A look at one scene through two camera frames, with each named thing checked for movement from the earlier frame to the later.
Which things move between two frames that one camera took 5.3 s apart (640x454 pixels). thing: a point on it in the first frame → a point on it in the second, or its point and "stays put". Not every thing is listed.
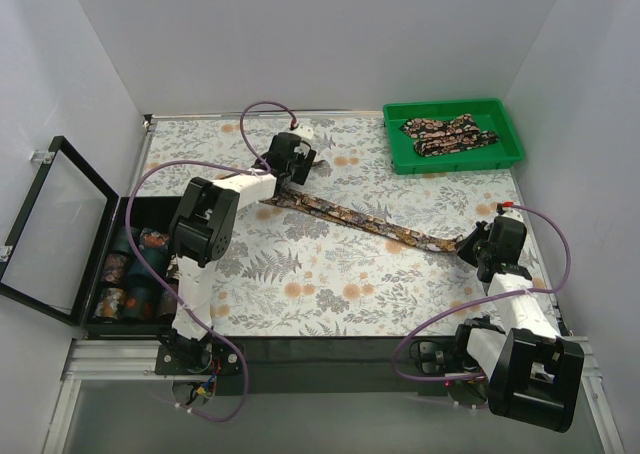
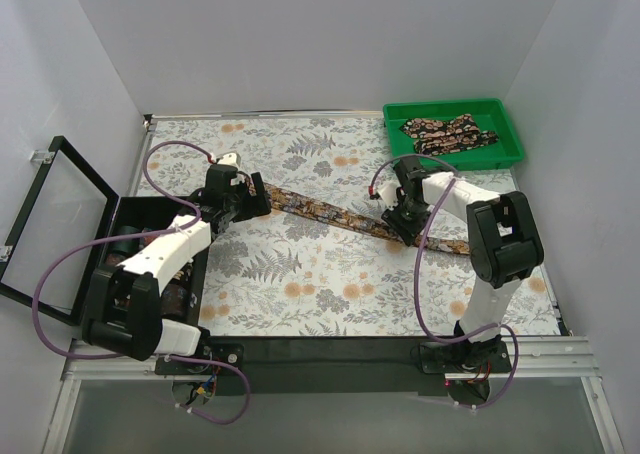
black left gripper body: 302,165 → 255,196
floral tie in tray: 433,137 stays put
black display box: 82,253 stays put
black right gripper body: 476,247 → 401,219
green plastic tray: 451,135 stays put
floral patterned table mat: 295,274 stays put
